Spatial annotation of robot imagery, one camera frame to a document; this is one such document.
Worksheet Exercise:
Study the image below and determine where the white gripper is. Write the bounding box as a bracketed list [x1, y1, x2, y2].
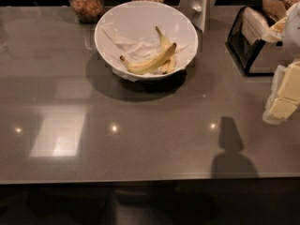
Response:
[262, 3, 300, 125]

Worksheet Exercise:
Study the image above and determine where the yellow banana front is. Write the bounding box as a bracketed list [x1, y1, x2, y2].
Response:
[120, 43, 177, 75]

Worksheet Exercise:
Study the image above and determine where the yellow banana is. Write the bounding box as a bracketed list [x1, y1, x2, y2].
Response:
[120, 43, 177, 75]
[155, 26, 175, 74]

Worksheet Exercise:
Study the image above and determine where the yellow banana behind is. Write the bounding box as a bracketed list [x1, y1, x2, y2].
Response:
[155, 26, 175, 74]

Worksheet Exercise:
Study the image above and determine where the white ceramic bowl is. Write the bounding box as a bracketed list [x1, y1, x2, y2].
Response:
[95, 1, 199, 82]

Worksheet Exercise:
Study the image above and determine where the brown paper bag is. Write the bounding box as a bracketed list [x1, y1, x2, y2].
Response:
[262, 0, 287, 22]

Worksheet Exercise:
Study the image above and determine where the white angular stand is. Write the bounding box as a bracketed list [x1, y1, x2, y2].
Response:
[178, 0, 216, 32]

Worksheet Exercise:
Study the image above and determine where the white paper napkin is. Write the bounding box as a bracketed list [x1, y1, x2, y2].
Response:
[99, 23, 191, 78]

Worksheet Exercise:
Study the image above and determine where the glass jar with nuts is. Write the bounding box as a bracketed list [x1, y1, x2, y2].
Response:
[68, 0, 105, 23]

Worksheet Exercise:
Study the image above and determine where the black wire napkin holder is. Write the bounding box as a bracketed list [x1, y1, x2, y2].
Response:
[226, 6, 275, 77]

